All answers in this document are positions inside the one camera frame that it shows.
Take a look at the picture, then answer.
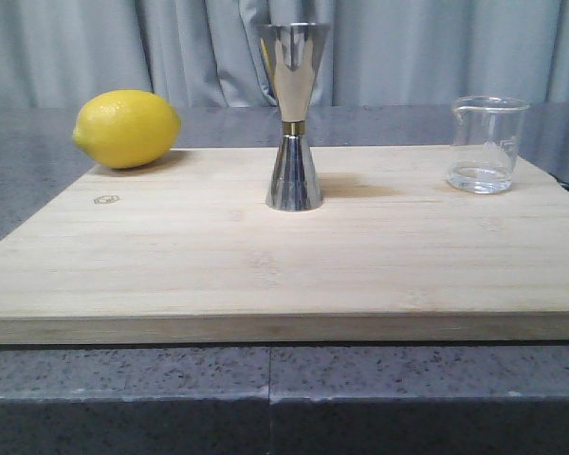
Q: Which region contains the steel double jigger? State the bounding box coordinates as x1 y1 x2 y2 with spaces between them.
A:
258 23 330 211

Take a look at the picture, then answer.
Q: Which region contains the yellow lemon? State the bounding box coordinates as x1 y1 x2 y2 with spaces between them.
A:
72 89 181 169

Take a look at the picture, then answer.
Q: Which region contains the light wooden cutting board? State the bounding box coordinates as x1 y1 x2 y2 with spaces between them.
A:
0 145 569 344

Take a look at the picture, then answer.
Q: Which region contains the clear glass beaker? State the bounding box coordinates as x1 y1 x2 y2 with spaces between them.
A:
447 96 530 194

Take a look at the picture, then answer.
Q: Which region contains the grey curtain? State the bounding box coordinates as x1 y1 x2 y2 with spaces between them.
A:
0 1 569 108

